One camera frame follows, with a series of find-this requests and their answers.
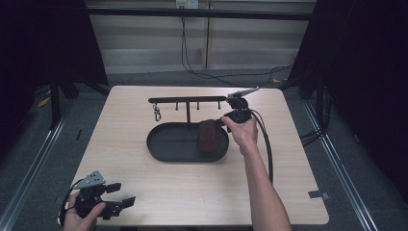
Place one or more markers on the small black stick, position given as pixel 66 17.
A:
pixel 79 134

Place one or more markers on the black curtain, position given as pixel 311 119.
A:
pixel 38 48
pixel 369 64

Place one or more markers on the person's right hand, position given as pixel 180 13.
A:
pixel 245 134

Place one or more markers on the brown zip pouch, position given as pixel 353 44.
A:
pixel 209 136

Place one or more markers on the grey tape strip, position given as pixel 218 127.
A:
pixel 319 194

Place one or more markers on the black horizontal frame bar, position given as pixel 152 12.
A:
pixel 198 13

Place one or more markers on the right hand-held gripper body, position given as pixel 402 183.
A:
pixel 239 110

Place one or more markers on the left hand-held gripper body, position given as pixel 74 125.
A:
pixel 91 199

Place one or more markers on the metal floor rail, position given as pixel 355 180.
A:
pixel 340 173
pixel 29 173

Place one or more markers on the yellow tape piece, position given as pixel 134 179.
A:
pixel 43 102

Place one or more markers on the black metal stand post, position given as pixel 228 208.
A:
pixel 319 102
pixel 55 106

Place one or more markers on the person's left hand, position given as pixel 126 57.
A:
pixel 75 221

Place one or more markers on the silver carabiner keyring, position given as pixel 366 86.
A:
pixel 157 113

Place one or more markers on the white wall socket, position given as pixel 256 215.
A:
pixel 187 3

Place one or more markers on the black key rack with tray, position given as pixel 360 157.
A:
pixel 179 144

